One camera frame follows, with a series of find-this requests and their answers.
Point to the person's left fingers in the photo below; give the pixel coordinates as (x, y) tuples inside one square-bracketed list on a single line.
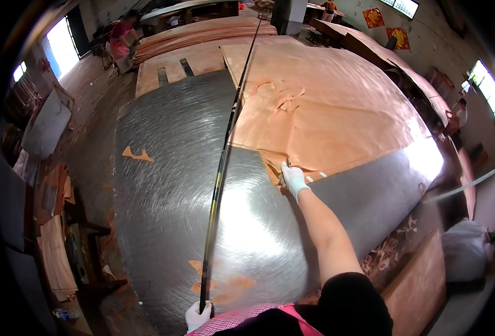
[(203, 308)]

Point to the stack of veneer sheets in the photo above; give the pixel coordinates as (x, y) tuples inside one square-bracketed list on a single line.
[(201, 35)]

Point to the person's right fingers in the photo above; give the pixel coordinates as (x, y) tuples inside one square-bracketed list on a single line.
[(288, 169)]

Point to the white plastic bag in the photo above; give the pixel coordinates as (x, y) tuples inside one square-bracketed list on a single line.
[(466, 252)]

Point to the window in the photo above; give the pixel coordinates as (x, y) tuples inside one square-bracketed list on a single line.
[(487, 86), (19, 71), (400, 6)]

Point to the long pile of veneer sheets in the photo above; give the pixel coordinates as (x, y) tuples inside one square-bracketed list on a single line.
[(382, 54)]

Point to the person's right hand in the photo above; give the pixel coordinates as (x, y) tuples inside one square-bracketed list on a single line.
[(293, 180)]

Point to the pile of veneer strips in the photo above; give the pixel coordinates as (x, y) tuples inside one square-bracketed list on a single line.
[(56, 260)]

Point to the heap of veneer scraps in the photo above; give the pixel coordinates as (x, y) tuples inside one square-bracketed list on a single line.
[(388, 252)]

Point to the red wall poster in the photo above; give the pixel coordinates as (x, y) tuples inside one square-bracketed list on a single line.
[(373, 17), (398, 38)]

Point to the veneer sheet with slots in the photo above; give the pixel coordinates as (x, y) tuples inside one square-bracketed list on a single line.
[(176, 67)]

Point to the person's body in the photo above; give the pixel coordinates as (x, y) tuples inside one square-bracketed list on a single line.
[(340, 310)]

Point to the long black pole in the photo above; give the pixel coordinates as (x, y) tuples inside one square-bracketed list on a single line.
[(214, 210)]

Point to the open doorway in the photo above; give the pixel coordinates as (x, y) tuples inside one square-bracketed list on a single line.
[(62, 48)]

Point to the concrete pillar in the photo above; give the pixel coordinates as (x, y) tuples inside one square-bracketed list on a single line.
[(289, 16)]

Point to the plastic bottle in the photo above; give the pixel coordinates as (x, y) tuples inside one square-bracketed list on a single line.
[(66, 314)]

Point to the large wood veneer sheet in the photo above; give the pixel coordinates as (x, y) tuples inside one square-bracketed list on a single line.
[(335, 113)]

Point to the person's left hand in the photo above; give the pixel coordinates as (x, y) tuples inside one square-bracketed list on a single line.
[(195, 315)]

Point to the veneer scrap patches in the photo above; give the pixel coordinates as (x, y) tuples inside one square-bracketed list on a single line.
[(230, 283)]

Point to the small veneer scrap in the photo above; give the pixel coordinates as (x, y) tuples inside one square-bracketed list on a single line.
[(136, 155)]

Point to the wooden board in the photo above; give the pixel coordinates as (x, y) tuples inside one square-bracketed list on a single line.
[(419, 289)]

